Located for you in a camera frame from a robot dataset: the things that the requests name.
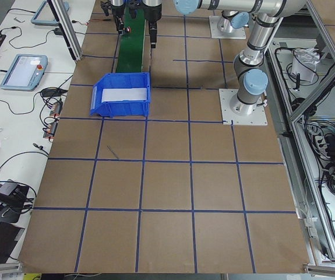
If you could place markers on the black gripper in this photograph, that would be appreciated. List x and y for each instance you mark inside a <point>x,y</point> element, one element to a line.
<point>152,13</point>
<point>117,10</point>

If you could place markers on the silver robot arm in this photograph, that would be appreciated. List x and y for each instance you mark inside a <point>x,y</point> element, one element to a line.
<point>187,59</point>
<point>112,15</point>

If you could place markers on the green conveyor belt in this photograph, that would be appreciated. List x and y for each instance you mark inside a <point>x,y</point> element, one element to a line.
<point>131,47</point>

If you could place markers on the white foam pad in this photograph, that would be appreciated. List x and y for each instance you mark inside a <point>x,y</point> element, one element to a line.
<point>125,94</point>

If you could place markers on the clear label holder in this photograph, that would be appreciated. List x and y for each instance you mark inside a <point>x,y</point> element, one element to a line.
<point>94,98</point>

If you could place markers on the teach pendant far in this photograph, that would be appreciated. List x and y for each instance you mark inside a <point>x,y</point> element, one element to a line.
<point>44,16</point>

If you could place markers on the teach pendant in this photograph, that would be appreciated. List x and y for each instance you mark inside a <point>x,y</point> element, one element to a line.
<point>44,16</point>
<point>25,72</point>

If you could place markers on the blue bin with foam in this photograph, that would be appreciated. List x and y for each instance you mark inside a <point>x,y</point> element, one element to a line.
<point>124,108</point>

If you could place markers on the teach pendant near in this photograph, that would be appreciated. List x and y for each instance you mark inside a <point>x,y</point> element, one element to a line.
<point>25,72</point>

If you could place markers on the white paper bag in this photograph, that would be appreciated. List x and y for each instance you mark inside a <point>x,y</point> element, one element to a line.
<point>305,61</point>

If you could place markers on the aluminium frame post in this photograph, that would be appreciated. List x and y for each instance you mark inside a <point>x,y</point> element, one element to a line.
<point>61,16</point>

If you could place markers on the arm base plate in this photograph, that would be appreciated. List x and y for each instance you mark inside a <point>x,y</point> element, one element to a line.
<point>233,113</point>
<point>221,28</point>

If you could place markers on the aluminium frame structure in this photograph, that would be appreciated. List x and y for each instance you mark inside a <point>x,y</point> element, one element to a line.
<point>308,112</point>

